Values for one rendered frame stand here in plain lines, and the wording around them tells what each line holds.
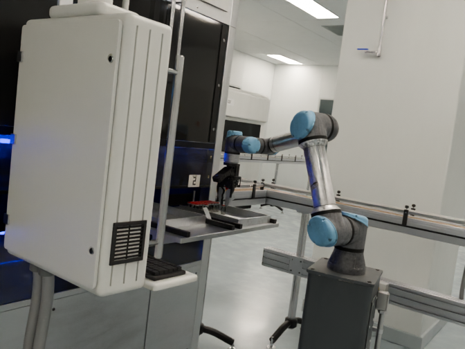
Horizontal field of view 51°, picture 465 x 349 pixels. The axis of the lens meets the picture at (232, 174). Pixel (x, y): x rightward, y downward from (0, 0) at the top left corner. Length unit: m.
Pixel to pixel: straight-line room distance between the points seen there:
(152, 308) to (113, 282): 1.03
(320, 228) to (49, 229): 0.94
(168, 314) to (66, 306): 0.62
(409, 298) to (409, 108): 1.28
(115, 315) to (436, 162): 2.22
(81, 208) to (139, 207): 0.15
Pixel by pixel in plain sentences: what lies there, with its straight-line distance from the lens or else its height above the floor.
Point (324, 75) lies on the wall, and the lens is 11.10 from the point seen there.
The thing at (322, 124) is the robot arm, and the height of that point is 1.35.
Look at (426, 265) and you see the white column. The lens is 3.51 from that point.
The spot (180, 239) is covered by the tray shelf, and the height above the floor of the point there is 0.87.
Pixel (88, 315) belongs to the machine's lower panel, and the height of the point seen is 0.48.
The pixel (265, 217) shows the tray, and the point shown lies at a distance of 2.28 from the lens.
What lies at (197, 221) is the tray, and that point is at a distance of 2.06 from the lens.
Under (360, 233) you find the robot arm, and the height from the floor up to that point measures 0.95.
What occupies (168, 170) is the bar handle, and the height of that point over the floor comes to 1.15.
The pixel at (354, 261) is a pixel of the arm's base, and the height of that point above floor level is 0.84.
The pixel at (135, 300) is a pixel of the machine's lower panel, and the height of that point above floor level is 0.48.
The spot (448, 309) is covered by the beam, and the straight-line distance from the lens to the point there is 2.92.
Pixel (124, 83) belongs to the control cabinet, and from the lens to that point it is 1.31.
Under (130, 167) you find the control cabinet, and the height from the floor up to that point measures 1.15.
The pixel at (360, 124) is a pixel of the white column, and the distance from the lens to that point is 3.61.
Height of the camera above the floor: 1.28
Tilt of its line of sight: 5 degrees down
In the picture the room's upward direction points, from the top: 7 degrees clockwise
